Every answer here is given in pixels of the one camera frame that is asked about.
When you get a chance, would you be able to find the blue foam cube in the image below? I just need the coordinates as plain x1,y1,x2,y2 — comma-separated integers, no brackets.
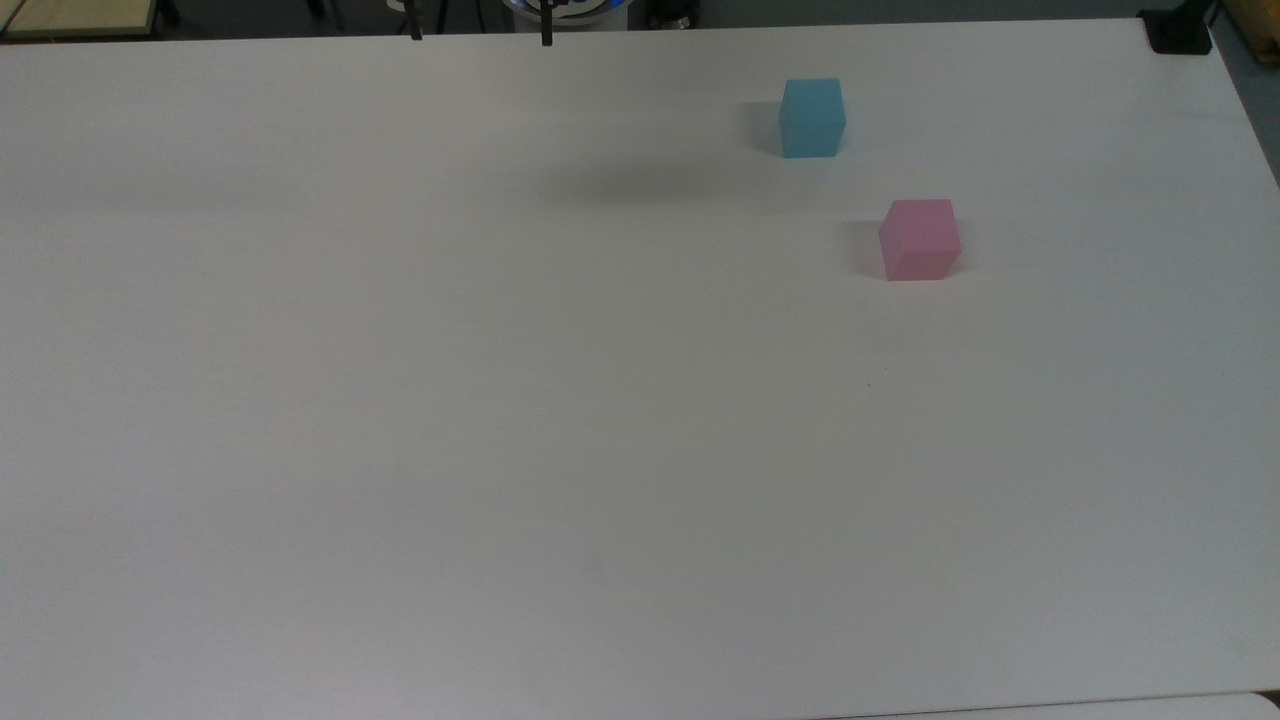
778,78,847,160

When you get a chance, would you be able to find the pink foam cube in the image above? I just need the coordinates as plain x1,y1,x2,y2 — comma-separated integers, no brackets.
878,198,963,283

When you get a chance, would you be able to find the tan wooden table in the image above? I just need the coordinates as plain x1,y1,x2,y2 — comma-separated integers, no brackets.
0,0,161,42

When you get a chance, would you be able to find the light wooden board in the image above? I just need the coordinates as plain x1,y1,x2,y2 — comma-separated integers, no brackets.
1220,0,1280,67

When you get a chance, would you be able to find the black clamp mount base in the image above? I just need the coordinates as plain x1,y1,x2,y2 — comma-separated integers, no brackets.
1140,0,1214,56

